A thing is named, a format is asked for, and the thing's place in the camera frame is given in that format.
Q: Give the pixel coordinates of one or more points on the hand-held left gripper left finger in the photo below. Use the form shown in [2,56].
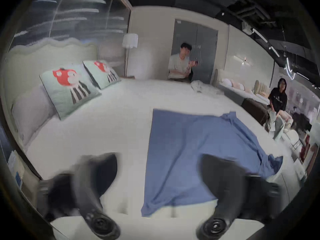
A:
[93,184]

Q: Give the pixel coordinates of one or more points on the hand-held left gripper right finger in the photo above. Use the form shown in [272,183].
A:
[225,184]

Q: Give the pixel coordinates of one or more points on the blue shirt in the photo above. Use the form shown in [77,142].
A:
[195,156]

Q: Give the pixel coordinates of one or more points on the bed with white sheet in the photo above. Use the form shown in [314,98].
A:
[105,124]

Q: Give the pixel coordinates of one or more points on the white pillow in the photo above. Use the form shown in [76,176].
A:
[31,111]

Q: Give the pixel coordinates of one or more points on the large cartoon print cushion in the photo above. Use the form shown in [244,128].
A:
[70,89]

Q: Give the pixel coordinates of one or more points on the bed with pink pillows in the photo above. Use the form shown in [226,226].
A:
[237,86]

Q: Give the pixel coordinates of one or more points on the crumpled white cloth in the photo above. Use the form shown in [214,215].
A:
[200,87]

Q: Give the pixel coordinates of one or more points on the small cartoon print cushion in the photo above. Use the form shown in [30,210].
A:
[102,72]

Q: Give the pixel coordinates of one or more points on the padded cream headboard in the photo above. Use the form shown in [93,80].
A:
[45,56]

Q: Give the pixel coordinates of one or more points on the white floor lamp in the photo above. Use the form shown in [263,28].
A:
[129,51]

